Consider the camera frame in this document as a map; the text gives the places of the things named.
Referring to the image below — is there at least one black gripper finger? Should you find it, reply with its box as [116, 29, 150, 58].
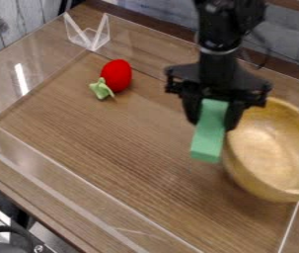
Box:
[225, 101, 249, 131]
[182, 92, 202, 125]

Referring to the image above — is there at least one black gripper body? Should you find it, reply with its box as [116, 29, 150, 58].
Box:
[164, 52, 271, 107]

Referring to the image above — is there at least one green rectangular block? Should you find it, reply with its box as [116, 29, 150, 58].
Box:
[190, 99, 229, 163]

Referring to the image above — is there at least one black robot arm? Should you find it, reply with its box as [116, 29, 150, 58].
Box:
[164, 0, 273, 130]

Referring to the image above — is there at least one light wooden bowl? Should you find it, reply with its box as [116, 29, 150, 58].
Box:
[223, 98, 299, 203]

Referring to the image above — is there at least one red plush strawberry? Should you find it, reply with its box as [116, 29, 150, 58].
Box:
[88, 59, 132, 100]

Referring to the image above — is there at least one clear acrylic enclosure wall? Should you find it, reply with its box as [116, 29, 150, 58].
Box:
[0, 18, 299, 253]

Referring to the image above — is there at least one black cable lower left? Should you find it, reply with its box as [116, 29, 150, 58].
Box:
[0, 224, 35, 253]

